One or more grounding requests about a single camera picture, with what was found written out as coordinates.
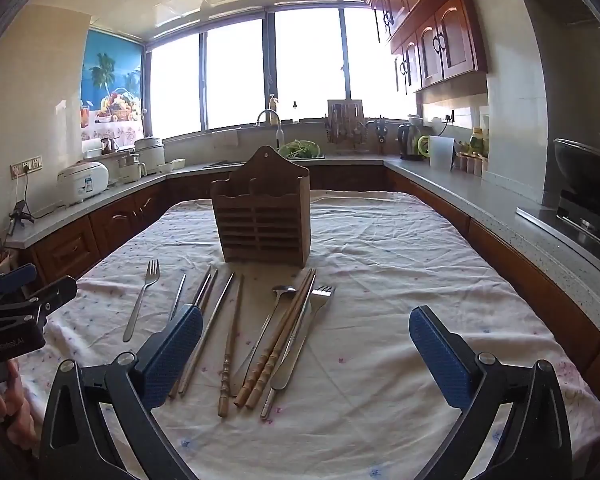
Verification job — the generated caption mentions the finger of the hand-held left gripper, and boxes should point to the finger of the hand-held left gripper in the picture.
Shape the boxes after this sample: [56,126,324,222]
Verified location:
[0,262,38,311]
[27,276,79,320]

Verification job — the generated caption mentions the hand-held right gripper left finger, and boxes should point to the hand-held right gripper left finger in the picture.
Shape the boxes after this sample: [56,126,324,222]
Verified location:
[39,304,204,480]

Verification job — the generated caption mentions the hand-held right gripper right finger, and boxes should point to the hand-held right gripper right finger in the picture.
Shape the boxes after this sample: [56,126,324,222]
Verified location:
[408,305,573,480]

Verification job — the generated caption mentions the dark carved wooden chopstick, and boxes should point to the dark carved wooden chopstick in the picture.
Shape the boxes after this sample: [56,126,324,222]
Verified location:
[217,274,245,418]

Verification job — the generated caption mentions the wooden utensil holder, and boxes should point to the wooden utensil holder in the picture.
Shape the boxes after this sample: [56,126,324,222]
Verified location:
[210,145,312,267]

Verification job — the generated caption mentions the person's left hand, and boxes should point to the person's left hand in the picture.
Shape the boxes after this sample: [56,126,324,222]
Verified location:
[0,360,35,441]

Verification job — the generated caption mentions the wooden base cabinets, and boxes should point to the wooden base cabinets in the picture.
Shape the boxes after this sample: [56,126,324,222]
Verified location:
[17,160,600,391]

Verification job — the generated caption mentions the steel chopstick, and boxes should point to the steel chopstick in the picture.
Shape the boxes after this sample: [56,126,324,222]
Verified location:
[169,273,187,322]
[192,265,212,308]
[178,272,236,398]

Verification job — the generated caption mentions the steel fork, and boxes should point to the steel fork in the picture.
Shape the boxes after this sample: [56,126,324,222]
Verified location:
[122,259,161,343]
[260,285,335,420]

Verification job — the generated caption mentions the small black tripod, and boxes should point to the small black tripod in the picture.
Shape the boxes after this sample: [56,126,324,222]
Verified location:
[7,200,36,237]

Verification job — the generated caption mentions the brown wooden chopstick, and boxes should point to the brown wooden chopstick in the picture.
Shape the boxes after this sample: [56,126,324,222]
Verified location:
[167,267,219,401]

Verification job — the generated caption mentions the white floral tablecloth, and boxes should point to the white floral tablecloth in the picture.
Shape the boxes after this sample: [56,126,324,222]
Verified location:
[10,189,600,480]

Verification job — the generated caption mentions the steel table knife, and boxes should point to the steel table knife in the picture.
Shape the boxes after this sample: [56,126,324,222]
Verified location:
[270,300,313,392]

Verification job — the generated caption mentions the white rice cooker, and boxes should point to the white rice cooker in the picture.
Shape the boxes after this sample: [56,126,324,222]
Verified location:
[56,160,111,207]

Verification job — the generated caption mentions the steel spoon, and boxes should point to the steel spoon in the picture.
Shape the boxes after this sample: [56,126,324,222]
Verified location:
[230,284,298,396]

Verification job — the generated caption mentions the small white electric cooker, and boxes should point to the small white electric cooker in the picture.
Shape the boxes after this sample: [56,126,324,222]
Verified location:
[115,152,148,185]

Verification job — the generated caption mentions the white steamer pot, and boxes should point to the white steamer pot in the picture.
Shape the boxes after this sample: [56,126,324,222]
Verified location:
[132,135,167,176]

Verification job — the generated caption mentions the grey speckled countertop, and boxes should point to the grey speckled countertop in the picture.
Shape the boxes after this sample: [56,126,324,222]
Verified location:
[2,152,600,321]

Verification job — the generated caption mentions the kitchen sink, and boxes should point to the kitchen sink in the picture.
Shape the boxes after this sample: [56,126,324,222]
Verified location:
[202,152,326,170]

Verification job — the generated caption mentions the gas stove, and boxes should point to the gas stove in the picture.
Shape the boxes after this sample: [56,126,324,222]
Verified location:
[516,190,600,271]

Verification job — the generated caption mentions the row of spice jars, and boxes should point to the row of spice jars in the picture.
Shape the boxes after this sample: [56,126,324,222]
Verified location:
[455,152,488,177]

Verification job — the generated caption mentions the white plastic pitcher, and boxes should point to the white plastic pitcher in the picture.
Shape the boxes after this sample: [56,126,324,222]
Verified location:
[427,135,456,171]

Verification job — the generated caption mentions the steel electric kettle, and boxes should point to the steel electric kettle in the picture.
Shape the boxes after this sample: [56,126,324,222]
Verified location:
[396,122,423,161]

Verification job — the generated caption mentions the knife block with scissors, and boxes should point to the knife block with scissors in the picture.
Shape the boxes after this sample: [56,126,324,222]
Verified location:
[367,116,392,155]

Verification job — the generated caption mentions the green colander with vegetables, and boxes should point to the green colander with vegetables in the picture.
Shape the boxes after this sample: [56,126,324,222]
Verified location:
[277,140,322,158]

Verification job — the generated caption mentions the black wok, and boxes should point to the black wok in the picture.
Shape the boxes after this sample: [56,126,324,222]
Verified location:
[552,115,600,198]

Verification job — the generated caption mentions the chrome kitchen faucet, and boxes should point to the chrome kitchen faucet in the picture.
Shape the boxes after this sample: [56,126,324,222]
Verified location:
[256,108,282,148]

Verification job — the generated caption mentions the metal dish rack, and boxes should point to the metal dish rack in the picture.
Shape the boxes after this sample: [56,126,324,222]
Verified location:
[324,99,368,150]

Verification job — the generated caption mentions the large kitchen window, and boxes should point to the large kitchen window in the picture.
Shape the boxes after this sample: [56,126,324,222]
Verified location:
[142,2,421,136]

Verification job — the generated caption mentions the wooden upper cabinets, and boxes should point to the wooden upper cabinets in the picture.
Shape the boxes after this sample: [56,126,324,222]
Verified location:
[365,0,496,96]

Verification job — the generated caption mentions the wall power outlet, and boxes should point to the wall power outlet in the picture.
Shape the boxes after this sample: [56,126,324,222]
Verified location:
[10,156,44,179]

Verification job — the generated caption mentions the tropical beach wall poster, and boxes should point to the tropical beach wall poster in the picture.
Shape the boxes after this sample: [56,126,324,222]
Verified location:
[80,27,146,142]

